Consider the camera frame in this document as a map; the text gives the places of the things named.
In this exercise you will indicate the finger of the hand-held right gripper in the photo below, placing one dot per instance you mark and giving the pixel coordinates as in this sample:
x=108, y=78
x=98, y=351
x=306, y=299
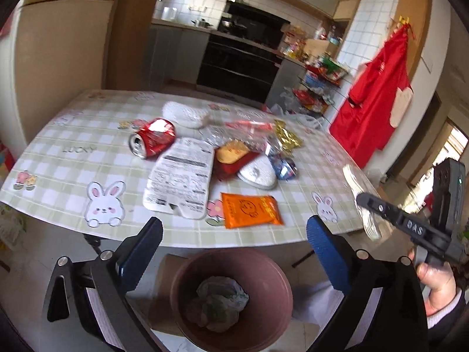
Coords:
x=388, y=214

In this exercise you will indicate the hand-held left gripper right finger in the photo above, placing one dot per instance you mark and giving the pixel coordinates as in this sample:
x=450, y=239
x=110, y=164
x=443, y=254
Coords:
x=324, y=249

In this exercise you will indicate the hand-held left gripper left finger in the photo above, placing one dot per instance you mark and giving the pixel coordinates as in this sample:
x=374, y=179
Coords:
x=141, y=253

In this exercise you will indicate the brown plastic trash bin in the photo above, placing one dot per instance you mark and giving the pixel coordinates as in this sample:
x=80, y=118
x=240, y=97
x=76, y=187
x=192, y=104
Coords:
x=263, y=282

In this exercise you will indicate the white printed packet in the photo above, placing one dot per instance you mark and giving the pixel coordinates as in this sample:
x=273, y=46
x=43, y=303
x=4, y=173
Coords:
x=179, y=179

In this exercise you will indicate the orange snack packet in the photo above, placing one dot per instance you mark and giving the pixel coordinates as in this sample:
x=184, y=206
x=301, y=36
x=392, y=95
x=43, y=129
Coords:
x=249, y=211

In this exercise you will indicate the blue foil wrapper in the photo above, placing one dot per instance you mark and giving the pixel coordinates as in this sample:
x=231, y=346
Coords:
x=284, y=167

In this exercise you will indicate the crushed red drink can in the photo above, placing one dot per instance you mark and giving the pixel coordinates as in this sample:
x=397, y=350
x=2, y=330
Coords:
x=155, y=135

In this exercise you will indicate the red and yellow packet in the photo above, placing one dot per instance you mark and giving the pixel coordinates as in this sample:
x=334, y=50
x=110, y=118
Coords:
x=231, y=154

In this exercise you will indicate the clear blister pack red card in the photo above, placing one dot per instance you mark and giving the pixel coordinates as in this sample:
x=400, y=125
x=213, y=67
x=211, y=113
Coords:
x=238, y=130

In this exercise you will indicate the person's right forearm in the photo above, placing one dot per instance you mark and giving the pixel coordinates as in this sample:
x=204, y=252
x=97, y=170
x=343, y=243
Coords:
x=449, y=322

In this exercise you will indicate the person's right hand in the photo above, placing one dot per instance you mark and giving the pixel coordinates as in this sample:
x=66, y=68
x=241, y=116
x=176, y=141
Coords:
x=438, y=286

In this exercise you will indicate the crumpled plastic bag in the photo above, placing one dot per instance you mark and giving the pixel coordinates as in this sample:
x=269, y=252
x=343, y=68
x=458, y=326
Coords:
x=216, y=300

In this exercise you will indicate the checked bunny print tablecloth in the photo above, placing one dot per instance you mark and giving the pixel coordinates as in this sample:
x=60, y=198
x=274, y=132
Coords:
x=91, y=161

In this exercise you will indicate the red apron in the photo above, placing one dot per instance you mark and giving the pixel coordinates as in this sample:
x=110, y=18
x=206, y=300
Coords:
x=373, y=99

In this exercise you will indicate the gold foil wrapper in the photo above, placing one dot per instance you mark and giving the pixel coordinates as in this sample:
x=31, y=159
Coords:
x=289, y=137

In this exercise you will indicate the clear plastic bags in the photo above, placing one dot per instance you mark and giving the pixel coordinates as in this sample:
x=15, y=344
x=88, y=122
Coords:
x=289, y=99

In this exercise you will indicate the cardboard box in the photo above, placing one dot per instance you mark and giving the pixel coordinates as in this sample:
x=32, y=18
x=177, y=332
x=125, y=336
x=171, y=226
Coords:
x=320, y=47

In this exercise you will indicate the pile of food packets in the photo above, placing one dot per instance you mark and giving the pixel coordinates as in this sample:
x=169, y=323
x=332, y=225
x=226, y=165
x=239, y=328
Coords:
x=293, y=44

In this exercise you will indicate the black oven stove unit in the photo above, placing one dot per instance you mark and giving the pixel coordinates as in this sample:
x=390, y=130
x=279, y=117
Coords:
x=238, y=66

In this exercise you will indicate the grey kitchen cabinets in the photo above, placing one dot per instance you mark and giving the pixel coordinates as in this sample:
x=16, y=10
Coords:
x=172, y=51

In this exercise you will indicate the beige refrigerator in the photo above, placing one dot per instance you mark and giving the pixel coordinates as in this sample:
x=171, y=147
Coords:
x=62, y=62

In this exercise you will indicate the lidded steel pot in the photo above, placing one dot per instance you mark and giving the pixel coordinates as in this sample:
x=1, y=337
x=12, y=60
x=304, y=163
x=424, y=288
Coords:
x=202, y=23

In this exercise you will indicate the white electric kettle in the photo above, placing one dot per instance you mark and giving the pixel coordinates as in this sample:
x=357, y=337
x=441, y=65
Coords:
x=168, y=13

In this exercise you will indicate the black wok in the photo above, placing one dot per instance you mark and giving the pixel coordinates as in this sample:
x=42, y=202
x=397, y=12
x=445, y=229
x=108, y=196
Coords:
x=231, y=25

